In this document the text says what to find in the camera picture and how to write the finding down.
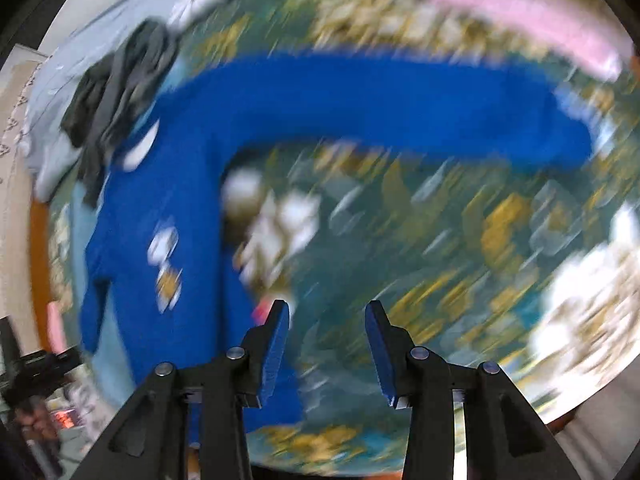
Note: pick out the dark grey clothes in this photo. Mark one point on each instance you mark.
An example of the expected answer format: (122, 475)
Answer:
(120, 85)

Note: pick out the pink garment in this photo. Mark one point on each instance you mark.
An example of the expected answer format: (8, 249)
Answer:
(525, 10)

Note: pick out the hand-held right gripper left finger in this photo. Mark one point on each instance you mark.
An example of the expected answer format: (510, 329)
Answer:
(276, 345)

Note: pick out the beige embroidered cloth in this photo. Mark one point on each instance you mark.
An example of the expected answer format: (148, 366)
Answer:
(15, 160)

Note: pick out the green floral blanket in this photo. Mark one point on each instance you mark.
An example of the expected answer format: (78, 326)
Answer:
(425, 210)

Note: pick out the light blue daisy quilt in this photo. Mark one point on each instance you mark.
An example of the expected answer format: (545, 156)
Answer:
(90, 35)

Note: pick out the small pink item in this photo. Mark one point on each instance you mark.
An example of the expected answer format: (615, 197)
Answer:
(56, 327)

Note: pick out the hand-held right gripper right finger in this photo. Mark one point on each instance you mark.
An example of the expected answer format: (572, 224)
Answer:
(381, 355)

